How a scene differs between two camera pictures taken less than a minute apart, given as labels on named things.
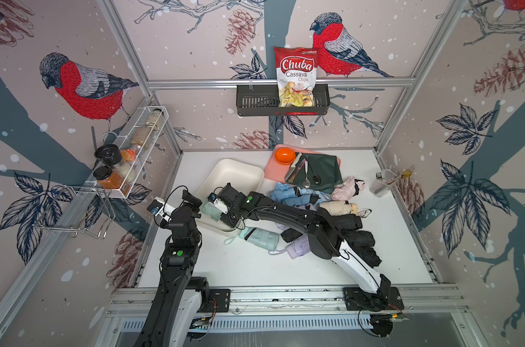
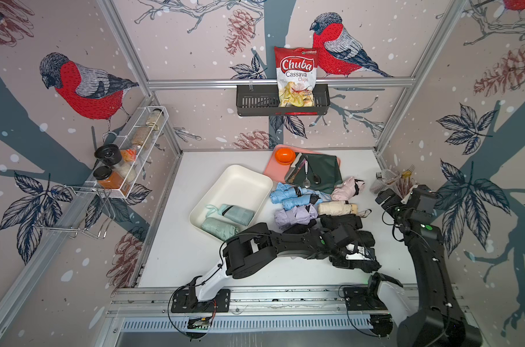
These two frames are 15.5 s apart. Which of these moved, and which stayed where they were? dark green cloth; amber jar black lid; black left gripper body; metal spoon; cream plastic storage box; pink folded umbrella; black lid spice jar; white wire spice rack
Moved: black left gripper body; cream plastic storage box
Stayed: metal spoon; dark green cloth; amber jar black lid; pink folded umbrella; white wire spice rack; black lid spice jar
